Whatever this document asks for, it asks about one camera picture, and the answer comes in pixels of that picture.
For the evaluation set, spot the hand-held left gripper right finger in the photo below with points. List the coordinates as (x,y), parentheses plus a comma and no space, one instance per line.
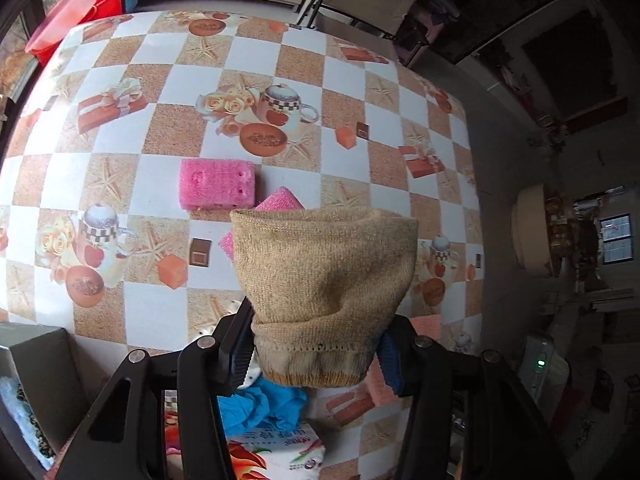
(392,365)

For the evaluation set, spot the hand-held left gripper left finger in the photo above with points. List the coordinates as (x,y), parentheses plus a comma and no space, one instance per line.
(239,360)

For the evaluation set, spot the pink knit cloth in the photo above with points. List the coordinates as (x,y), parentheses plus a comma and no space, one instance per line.
(426,328)

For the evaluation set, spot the blue cloth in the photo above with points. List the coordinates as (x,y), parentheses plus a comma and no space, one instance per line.
(260,407)

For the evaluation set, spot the beige knit hat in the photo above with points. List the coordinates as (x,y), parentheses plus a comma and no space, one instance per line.
(325,280)

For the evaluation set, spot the pink sponge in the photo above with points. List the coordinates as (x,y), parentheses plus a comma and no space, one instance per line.
(280,199)
(217,184)

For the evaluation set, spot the white cardboard box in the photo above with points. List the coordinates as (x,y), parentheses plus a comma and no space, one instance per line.
(45,360)

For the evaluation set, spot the pink striped towels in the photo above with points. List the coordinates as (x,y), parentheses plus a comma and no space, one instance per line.
(381,385)

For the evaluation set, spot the printed cardboard box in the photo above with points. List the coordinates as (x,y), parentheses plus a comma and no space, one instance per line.
(280,452)

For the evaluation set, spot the white device with green light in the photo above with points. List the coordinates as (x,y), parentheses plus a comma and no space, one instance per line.
(537,365)

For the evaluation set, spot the checked printed tablecloth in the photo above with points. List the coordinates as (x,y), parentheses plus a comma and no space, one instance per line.
(150,200)

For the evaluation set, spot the barred window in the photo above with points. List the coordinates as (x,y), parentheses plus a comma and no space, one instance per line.
(616,240)

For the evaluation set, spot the folding chair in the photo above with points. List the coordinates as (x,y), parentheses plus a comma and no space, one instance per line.
(365,7)

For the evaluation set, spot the blue basin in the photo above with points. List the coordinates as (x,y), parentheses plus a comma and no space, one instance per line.
(130,2)

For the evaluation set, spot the red plastic bucket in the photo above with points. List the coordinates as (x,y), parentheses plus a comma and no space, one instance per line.
(107,2)

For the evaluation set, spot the translucent pink basin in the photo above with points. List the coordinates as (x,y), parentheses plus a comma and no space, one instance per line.
(62,15)

